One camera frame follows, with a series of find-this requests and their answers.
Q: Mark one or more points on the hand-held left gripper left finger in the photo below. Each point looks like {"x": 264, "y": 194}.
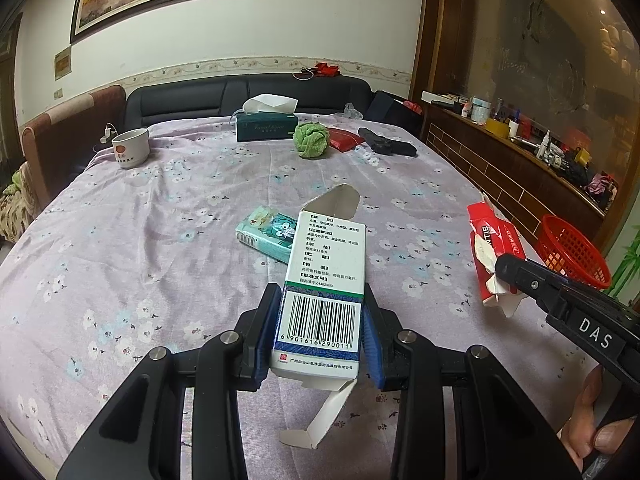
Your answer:
{"x": 265, "y": 330}

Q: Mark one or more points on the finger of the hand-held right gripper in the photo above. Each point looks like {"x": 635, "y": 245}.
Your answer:
{"x": 525, "y": 277}

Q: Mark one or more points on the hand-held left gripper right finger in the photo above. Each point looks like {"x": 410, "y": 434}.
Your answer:
{"x": 372, "y": 340}

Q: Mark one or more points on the red and white carton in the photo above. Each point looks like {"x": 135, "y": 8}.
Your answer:
{"x": 492, "y": 240}

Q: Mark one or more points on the red plastic basket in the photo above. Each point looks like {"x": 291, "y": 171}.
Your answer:
{"x": 575, "y": 245}

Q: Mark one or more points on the white medicine box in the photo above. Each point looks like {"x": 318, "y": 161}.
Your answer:
{"x": 320, "y": 270}

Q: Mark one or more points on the person's right hand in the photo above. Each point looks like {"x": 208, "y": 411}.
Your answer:
{"x": 585, "y": 425}

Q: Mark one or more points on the green bamboo plant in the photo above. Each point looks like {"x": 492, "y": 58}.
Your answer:
{"x": 627, "y": 280}

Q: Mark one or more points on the teal cartoon packet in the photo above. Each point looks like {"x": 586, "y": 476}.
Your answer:
{"x": 265, "y": 235}

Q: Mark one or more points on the wooden counter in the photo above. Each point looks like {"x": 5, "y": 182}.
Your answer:
{"x": 500, "y": 170}

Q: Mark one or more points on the dark cloth pile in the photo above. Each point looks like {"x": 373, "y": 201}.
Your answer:
{"x": 590, "y": 180}

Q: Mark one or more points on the lilac floral tablecloth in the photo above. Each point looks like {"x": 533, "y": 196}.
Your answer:
{"x": 150, "y": 260}

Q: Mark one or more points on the yellow tub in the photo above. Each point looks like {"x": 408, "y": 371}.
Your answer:
{"x": 497, "y": 128}

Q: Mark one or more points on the green towel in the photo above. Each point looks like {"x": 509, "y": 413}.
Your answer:
{"x": 311, "y": 140}

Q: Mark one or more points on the dark green tissue box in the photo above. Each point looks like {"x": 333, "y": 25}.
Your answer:
{"x": 265, "y": 129}

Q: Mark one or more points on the red pouch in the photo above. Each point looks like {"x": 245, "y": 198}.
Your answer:
{"x": 345, "y": 139}

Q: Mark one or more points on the black box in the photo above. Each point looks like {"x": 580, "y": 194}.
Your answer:
{"x": 395, "y": 110}

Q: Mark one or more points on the white mug red print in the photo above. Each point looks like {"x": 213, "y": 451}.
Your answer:
{"x": 131, "y": 149}

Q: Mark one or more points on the white tissue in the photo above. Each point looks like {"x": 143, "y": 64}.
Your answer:
{"x": 270, "y": 104}

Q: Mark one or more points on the clear plastic wrapper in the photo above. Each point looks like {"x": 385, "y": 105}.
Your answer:
{"x": 353, "y": 111}

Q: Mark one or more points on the black leather sofa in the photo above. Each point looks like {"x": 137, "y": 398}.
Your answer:
{"x": 200, "y": 100}

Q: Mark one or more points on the red cloth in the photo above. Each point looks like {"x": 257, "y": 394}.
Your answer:
{"x": 326, "y": 70}

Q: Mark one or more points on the floral patterned cushion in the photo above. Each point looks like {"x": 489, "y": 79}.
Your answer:
{"x": 15, "y": 210}

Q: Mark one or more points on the brown armchair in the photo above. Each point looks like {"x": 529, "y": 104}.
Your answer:
{"x": 65, "y": 130}

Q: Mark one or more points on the wooden cabinet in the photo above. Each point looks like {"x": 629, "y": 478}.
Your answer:
{"x": 7, "y": 70}

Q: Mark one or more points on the wooden door frame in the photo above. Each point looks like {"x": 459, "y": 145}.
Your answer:
{"x": 440, "y": 35}

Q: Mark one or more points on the wall socket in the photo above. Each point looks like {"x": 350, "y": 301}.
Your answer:
{"x": 59, "y": 94}

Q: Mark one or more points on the small framed wall picture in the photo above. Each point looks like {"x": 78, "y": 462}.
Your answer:
{"x": 62, "y": 62}

